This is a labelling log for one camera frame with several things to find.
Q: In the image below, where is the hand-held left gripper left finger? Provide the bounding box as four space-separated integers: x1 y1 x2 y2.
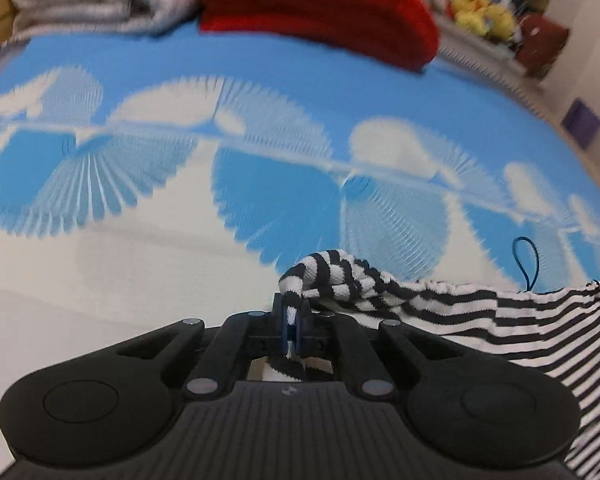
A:
115 292 287 400

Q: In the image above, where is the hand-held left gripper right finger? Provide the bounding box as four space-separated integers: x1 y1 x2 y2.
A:
300 297 461 400

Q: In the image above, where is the black white striped hooded shirt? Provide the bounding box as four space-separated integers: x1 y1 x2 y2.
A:
250 237 600 480

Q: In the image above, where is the blue white fan print bedsheet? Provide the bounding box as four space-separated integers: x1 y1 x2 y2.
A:
0 22 600 480

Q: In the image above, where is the red folded blanket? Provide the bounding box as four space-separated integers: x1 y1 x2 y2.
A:
199 0 442 75

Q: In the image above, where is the purple box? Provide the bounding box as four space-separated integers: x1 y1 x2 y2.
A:
561 99 600 149

